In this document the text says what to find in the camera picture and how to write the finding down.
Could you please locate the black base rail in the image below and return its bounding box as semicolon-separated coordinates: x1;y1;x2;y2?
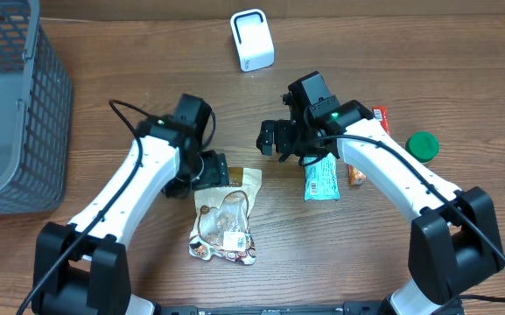
160;301;396;315

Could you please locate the dark plastic mesh basket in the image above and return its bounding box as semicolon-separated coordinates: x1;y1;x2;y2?
0;0;74;214

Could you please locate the white barcode scanner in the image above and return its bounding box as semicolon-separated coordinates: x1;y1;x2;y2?
229;9;275;72

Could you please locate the red candy bar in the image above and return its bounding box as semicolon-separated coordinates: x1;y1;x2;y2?
372;106;390;135

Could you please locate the beige snack pouch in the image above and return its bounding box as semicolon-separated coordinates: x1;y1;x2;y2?
188;167;263;265

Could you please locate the green lid jar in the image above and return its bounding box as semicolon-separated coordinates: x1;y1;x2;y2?
405;131;439;164

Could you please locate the teal wet wipes packet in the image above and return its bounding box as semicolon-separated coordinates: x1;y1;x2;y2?
304;155;340;200

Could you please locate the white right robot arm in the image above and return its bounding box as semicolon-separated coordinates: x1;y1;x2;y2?
256;72;505;314

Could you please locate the small orange tissue pack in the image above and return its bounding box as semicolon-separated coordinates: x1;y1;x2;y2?
347;164;366;186

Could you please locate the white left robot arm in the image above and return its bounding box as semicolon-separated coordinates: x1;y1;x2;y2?
18;94;229;315

